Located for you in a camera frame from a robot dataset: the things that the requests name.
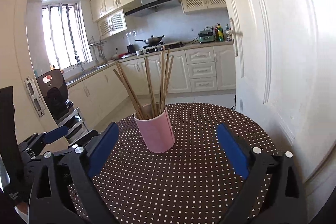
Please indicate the white door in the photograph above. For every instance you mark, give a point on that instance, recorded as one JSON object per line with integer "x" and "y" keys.
{"x": 275, "y": 56}

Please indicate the wall utensil rail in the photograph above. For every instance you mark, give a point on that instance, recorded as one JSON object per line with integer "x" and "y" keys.
{"x": 98, "y": 48}

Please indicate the bunch of wooden chopsticks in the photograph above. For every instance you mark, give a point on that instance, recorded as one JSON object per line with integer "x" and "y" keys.
{"x": 131, "y": 95}

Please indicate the black wok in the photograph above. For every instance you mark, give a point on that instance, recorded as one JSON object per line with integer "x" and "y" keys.
{"x": 153, "y": 40}

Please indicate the gas stove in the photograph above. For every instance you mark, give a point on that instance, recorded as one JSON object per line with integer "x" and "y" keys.
{"x": 178, "y": 45}

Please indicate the pink cup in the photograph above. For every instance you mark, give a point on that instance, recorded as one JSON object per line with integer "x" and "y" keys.
{"x": 157, "y": 134}

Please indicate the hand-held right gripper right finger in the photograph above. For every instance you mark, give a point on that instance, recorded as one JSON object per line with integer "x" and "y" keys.
{"x": 232, "y": 150}

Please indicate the metal door strike plate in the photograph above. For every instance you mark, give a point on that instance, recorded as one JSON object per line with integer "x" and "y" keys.
{"x": 33, "y": 96}

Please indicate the range hood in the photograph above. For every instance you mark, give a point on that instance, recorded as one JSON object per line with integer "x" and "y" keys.
{"x": 149, "y": 5}

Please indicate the metal storage rack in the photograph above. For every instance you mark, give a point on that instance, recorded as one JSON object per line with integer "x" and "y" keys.
{"x": 76, "y": 124}

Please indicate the black countertop appliance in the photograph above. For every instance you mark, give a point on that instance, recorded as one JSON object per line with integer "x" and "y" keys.
{"x": 52, "y": 92}

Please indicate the barred window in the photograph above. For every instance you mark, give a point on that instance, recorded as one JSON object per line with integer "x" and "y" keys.
{"x": 65, "y": 35}

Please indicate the black electric kettle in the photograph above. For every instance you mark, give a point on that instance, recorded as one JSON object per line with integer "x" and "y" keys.
{"x": 130, "y": 49}

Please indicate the white wall socket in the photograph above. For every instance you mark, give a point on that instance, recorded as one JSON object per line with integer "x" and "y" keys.
{"x": 131, "y": 33}

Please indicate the cream cabinet drawer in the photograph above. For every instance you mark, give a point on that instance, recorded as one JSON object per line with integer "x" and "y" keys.
{"x": 200, "y": 55}
{"x": 203, "y": 84}
{"x": 201, "y": 70}

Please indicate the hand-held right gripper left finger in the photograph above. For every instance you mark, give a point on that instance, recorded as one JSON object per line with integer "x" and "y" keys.
{"x": 103, "y": 150}

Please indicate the brown polka dot tablecloth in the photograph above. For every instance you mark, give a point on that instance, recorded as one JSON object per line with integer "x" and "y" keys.
{"x": 170, "y": 182}

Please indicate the metal faucet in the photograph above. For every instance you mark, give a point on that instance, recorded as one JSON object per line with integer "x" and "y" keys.
{"x": 80, "y": 64}

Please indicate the green electric cooker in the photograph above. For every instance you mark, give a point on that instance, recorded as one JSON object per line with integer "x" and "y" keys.
{"x": 206, "y": 36}

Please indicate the green bottle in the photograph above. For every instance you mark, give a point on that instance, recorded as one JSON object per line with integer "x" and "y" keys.
{"x": 220, "y": 33}

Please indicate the red bottle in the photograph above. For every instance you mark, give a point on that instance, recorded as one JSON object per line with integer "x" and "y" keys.
{"x": 216, "y": 31}

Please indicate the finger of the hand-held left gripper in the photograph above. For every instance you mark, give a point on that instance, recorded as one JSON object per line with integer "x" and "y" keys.
{"x": 55, "y": 134}
{"x": 78, "y": 141}

